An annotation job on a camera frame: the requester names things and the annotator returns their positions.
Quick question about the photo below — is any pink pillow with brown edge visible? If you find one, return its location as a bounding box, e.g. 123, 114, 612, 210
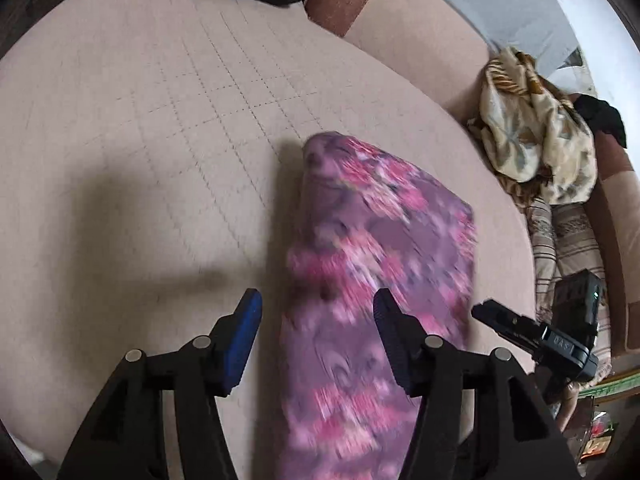
304, 0, 490, 124

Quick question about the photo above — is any striped beige folded cloth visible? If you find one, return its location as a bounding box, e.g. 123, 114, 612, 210
524, 194, 614, 386

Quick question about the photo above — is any right hand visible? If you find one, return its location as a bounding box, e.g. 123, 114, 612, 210
553, 382, 580, 432

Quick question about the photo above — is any purple pink floral garment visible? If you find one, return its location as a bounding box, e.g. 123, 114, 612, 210
277, 132, 476, 479

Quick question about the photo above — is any beige floral crumpled cloth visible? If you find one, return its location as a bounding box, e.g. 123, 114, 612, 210
468, 47, 598, 210

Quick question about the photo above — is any grey pillow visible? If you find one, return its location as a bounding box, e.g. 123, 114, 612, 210
445, 0, 579, 77

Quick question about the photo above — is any pink quilted bed mattress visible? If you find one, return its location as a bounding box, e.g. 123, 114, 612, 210
1, 0, 535, 479

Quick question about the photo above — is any small black cloth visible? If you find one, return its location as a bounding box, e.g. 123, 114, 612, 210
573, 94, 627, 148

